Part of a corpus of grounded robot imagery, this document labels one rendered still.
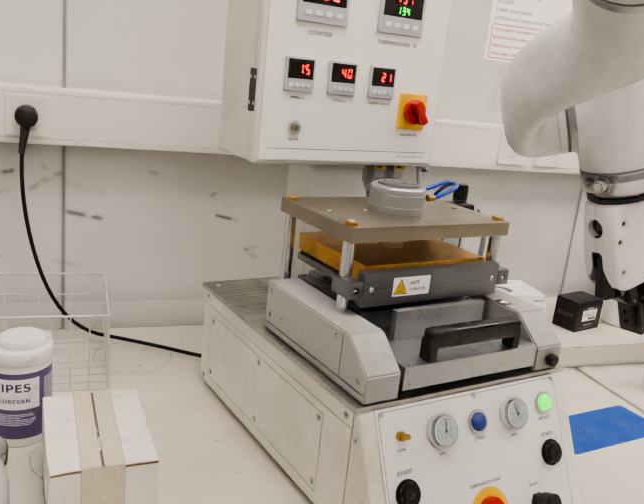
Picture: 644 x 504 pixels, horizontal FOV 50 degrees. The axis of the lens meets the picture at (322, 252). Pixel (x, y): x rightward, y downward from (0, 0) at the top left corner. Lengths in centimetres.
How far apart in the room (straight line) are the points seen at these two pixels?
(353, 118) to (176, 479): 57
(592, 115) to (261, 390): 57
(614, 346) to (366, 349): 87
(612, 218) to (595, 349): 78
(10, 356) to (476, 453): 61
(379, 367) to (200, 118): 70
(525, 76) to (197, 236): 89
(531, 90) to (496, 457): 46
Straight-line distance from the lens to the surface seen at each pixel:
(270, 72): 99
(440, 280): 92
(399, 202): 94
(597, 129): 77
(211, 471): 99
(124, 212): 140
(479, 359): 89
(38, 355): 100
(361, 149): 108
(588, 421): 131
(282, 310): 93
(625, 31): 58
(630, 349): 162
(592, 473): 115
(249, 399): 104
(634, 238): 81
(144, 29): 136
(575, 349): 152
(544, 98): 68
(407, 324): 88
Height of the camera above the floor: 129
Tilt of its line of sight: 15 degrees down
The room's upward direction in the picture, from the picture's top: 6 degrees clockwise
